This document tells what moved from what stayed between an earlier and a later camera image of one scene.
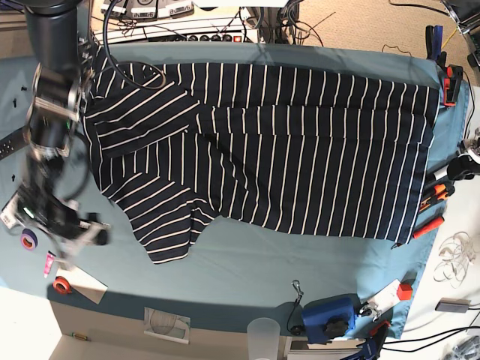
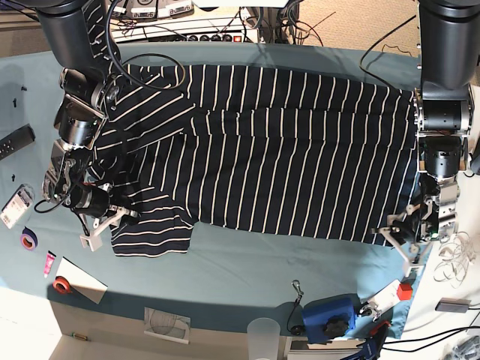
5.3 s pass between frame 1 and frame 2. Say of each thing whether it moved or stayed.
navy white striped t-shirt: moved
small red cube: stayed
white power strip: stayed
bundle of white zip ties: stayed
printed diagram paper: stayed
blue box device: stayed
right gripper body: moved
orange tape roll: stayed
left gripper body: moved
